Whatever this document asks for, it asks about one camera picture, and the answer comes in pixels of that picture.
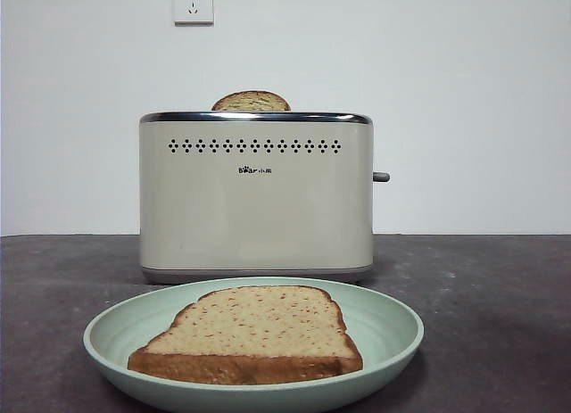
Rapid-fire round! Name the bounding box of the cream two-slot toaster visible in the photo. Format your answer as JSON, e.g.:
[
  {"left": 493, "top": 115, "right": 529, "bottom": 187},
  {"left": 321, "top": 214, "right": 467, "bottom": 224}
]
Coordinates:
[{"left": 137, "top": 111, "right": 374, "bottom": 285}]

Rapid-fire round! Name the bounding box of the pale green round plate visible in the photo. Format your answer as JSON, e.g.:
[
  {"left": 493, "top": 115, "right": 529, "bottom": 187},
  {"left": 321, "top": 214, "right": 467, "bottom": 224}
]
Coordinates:
[{"left": 83, "top": 277, "right": 425, "bottom": 413}]

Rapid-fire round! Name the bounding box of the large toast bread slice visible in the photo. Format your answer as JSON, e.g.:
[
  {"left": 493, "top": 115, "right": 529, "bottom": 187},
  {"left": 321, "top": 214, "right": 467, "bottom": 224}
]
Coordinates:
[{"left": 127, "top": 285, "right": 364, "bottom": 385}]

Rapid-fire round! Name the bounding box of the small bread slice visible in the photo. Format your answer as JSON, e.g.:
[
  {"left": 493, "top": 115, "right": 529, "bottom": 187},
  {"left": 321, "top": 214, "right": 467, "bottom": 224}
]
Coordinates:
[{"left": 211, "top": 90, "right": 292, "bottom": 112}]

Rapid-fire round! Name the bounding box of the white wall socket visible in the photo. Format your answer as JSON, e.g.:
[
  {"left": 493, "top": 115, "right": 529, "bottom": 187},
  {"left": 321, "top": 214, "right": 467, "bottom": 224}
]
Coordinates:
[{"left": 173, "top": 0, "right": 215, "bottom": 27}]

